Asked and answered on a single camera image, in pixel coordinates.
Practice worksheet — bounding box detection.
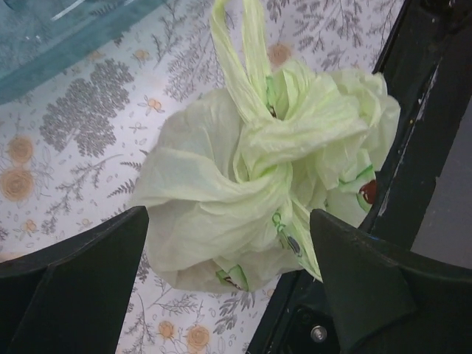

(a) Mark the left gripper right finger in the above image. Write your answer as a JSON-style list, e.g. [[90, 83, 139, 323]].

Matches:
[[310, 209, 471, 353]]

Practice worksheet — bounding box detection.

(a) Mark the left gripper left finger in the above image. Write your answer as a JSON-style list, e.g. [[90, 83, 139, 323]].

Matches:
[[1, 206, 148, 353]]

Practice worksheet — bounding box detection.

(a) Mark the light green plastic grocery bag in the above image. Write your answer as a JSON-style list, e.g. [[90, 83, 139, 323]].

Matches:
[[131, 1, 400, 293]]

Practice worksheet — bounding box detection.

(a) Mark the floral table mat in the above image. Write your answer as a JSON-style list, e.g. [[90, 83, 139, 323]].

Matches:
[[1, 1, 401, 353]]

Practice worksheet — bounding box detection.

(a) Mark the blue transparent plastic tray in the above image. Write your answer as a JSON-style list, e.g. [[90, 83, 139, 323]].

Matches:
[[1, 0, 163, 104]]

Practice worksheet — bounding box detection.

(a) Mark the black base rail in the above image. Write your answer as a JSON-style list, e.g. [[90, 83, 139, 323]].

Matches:
[[248, 1, 471, 353]]

